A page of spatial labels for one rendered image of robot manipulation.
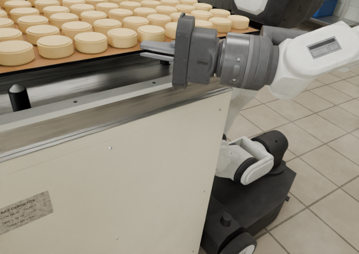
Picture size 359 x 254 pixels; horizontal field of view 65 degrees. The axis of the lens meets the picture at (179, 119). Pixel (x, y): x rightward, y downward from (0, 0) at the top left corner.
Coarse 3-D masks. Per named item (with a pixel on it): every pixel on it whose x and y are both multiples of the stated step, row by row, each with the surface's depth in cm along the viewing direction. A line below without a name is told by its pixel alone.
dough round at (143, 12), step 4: (136, 8) 63; (140, 8) 63; (144, 8) 63; (148, 8) 64; (136, 12) 61; (140, 12) 60; (144, 12) 60; (148, 12) 60; (152, 12) 61; (156, 12) 62; (136, 16) 61; (140, 16) 61; (144, 16) 61
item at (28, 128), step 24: (96, 96) 53; (120, 96) 54; (144, 96) 58; (168, 96) 62; (192, 96) 66; (0, 120) 44; (24, 120) 45; (48, 120) 48; (72, 120) 50; (96, 120) 54; (120, 120) 57; (0, 144) 45; (24, 144) 47
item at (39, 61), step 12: (24, 36) 48; (36, 48) 44; (108, 48) 47; (120, 48) 47; (132, 48) 48; (36, 60) 41; (48, 60) 41; (60, 60) 41; (72, 60) 42; (0, 72) 37
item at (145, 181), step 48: (0, 96) 61; (48, 96) 63; (48, 144) 49; (96, 144) 55; (144, 144) 63; (192, 144) 74; (0, 192) 48; (48, 192) 54; (96, 192) 62; (144, 192) 72; (192, 192) 87; (0, 240) 53; (48, 240) 60; (96, 240) 70; (144, 240) 84; (192, 240) 104
